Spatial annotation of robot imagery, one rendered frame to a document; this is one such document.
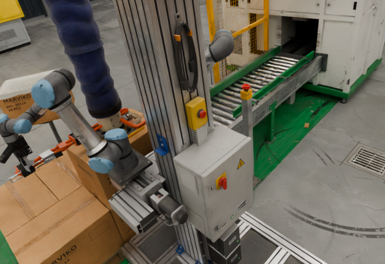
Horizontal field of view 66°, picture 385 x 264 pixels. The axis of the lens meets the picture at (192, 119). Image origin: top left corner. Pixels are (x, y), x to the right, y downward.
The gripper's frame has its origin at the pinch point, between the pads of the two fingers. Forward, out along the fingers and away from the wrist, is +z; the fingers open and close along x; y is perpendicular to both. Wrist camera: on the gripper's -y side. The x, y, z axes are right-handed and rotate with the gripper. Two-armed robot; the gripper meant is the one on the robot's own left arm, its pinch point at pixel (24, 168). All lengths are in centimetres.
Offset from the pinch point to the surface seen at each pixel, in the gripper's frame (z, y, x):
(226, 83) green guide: 47, 212, 18
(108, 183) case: 31, 35, -20
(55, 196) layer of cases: 54, 10, 29
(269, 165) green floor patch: 108, 180, -56
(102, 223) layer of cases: 59, 21, -18
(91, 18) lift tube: -69, 66, -9
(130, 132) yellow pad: 11, 66, -12
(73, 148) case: 13.3, 32.4, 12.0
